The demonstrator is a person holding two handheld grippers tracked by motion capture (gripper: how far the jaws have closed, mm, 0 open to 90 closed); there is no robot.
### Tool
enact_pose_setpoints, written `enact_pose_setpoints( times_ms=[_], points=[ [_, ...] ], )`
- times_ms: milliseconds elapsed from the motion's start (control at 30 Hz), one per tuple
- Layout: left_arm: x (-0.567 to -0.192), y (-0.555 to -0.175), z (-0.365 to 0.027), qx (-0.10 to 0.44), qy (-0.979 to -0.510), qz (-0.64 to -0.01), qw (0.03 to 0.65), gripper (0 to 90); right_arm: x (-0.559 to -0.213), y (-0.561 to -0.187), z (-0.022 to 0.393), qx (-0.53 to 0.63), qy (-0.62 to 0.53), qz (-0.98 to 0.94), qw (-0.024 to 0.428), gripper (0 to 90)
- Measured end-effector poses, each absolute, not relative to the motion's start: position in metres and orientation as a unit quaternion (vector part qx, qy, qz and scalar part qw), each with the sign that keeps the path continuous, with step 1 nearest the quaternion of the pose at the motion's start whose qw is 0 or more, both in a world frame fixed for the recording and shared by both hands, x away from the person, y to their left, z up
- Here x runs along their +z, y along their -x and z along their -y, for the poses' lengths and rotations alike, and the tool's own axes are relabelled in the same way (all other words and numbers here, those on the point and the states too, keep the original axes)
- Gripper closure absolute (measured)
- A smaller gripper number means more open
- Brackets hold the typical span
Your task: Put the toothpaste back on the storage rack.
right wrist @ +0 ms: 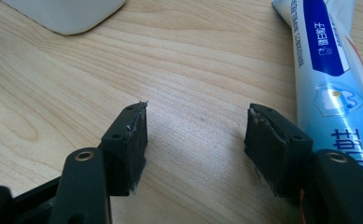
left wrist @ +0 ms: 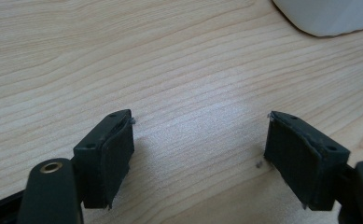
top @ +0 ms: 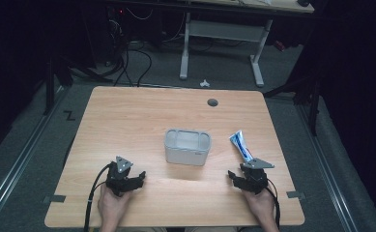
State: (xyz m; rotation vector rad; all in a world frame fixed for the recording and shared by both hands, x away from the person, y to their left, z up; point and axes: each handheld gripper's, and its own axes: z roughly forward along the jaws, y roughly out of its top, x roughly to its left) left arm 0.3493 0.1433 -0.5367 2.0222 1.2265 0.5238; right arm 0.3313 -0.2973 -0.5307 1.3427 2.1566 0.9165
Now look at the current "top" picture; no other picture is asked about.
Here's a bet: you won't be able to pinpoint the black floor cables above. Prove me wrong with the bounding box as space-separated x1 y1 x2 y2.
111 40 154 88

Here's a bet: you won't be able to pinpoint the white blue toothpaste tube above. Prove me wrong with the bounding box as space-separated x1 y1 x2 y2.
228 130 254 163

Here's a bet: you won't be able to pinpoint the white desk frame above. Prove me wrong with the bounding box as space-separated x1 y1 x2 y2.
111 0 315 88

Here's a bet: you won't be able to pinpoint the metal floor rail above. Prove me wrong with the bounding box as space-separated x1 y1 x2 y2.
296 102 360 232
0 86 68 225

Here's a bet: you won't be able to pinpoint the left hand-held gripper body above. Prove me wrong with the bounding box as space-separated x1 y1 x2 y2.
105 156 135 197

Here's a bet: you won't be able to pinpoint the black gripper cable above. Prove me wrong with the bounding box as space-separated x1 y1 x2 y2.
266 178 282 231
83 162 113 232

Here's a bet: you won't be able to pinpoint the black metal stand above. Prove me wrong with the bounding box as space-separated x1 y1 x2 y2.
43 52 74 116
262 75 323 137

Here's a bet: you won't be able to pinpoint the person's left hand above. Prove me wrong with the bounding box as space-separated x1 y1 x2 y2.
97 185 131 225

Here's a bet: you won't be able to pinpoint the grey tape piece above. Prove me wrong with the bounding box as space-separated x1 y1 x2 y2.
285 190 306 200
43 194 67 205

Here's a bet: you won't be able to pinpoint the person's right hand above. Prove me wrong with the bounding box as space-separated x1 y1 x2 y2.
243 188 277 226

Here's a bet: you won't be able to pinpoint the grey plastic holder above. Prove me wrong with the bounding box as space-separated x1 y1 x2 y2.
163 128 213 167

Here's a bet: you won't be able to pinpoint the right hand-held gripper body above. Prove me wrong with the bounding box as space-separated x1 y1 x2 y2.
239 158 275 195

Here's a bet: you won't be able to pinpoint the dark computer tower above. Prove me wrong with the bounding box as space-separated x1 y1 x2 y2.
106 5 130 66

